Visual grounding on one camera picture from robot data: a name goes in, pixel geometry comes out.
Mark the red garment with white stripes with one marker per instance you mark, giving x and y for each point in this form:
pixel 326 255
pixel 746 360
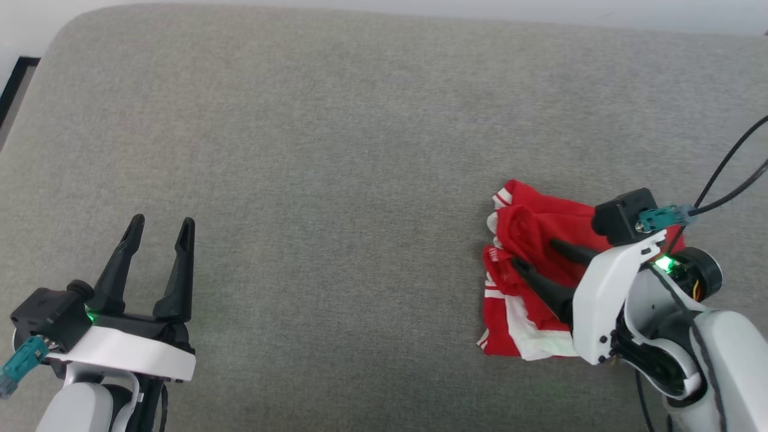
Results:
pixel 528 222

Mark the teal left camera connector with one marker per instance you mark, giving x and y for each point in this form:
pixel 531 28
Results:
pixel 21 363

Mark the teal camera connector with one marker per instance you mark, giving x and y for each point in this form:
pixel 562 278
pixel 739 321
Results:
pixel 21 363
pixel 663 216

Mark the teal right camera connector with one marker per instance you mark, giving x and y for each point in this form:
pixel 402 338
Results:
pixel 663 216

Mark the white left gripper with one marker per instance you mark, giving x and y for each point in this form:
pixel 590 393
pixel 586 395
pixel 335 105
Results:
pixel 132 354

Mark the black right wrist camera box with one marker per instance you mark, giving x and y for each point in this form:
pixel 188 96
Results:
pixel 621 216

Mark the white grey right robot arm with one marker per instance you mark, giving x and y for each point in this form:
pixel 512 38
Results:
pixel 732 360

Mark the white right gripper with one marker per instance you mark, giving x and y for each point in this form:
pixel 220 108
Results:
pixel 600 300

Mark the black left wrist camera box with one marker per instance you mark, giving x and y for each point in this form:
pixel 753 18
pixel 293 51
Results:
pixel 48 318

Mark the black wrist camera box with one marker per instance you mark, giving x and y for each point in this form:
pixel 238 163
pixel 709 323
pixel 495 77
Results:
pixel 621 216
pixel 48 318

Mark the grey fabric sofa cushion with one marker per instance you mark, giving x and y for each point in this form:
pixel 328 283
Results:
pixel 330 210

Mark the black frame strip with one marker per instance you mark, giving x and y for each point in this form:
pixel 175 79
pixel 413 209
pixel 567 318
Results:
pixel 18 78

